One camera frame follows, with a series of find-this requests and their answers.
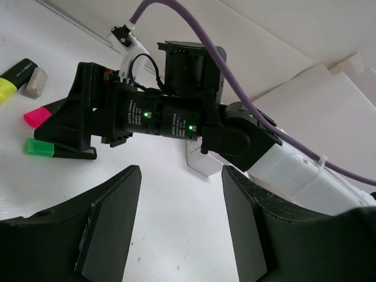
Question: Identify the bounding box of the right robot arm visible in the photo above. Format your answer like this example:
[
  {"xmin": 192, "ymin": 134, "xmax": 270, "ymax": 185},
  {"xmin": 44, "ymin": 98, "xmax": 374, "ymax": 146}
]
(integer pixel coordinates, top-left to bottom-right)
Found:
[{"xmin": 34, "ymin": 42, "xmax": 375, "ymax": 215}]

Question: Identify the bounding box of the long grey eraser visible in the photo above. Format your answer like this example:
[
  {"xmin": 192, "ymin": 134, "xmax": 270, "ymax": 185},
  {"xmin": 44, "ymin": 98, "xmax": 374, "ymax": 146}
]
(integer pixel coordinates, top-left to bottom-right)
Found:
[{"xmin": 26, "ymin": 67, "xmax": 48, "ymax": 99}]

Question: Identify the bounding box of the green cap highlighter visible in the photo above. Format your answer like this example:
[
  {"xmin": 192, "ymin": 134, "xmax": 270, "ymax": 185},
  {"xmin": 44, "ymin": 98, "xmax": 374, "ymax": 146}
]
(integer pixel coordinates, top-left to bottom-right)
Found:
[{"xmin": 24, "ymin": 138, "xmax": 79, "ymax": 159}]

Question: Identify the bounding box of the pink cap highlighter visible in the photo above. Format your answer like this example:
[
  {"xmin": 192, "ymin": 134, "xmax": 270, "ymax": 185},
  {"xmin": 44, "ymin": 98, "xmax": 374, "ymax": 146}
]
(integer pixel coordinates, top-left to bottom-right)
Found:
[{"xmin": 23, "ymin": 107, "xmax": 52, "ymax": 129}]

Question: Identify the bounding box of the yellow cap highlighter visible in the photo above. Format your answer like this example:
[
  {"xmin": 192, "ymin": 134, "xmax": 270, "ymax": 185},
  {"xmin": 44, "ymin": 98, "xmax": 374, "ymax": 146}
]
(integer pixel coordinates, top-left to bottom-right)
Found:
[{"xmin": 1, "ymin": 58, "xmax": 38, "ymax": 104}]

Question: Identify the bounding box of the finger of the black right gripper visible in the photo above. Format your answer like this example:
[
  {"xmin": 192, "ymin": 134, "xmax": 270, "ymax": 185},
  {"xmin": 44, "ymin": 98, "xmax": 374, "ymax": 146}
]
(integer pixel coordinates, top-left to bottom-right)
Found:
[
  {"xmin": 43, "ymin": 98, "xmax": 66, "ymax": 116},
  {"xmin": 33, "ymin": 117, "xmax": 97, "ymax": 160}
]

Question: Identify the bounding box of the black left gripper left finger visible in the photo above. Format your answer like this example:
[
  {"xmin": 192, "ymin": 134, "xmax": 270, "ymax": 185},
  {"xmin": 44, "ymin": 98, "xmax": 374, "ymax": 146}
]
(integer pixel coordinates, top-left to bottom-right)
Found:
[{"xmin": 1, "ymin": 165, "xmax": 142, "ymax": 281}]

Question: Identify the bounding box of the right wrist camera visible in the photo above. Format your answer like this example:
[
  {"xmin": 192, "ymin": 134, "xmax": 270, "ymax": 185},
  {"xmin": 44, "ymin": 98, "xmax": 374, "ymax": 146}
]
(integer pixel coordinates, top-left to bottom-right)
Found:
[{"xmin": 108, "ymin": 25, "xmax": 149, "ymax": 82}]

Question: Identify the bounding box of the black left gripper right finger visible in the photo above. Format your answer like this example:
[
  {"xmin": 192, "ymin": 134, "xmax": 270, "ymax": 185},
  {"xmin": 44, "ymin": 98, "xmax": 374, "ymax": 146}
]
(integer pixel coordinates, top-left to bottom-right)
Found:
[{"xmin": 221, "ymin": 166, "xmax": 375, "ymax": 281}]

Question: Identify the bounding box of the white divided organizer tray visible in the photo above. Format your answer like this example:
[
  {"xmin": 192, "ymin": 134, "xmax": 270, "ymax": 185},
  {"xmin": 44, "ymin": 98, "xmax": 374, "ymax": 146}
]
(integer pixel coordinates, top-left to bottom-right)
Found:
[{"xmin": 186, "ymin": 138, "xmax": 229, "ymax": 177}]

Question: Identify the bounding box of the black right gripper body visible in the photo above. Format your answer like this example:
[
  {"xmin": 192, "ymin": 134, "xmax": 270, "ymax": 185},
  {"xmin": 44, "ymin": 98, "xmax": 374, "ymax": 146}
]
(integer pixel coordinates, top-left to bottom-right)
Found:
[{"xmin": 67, "ymin": 62, "xmax": 162, "ymax": 149}]

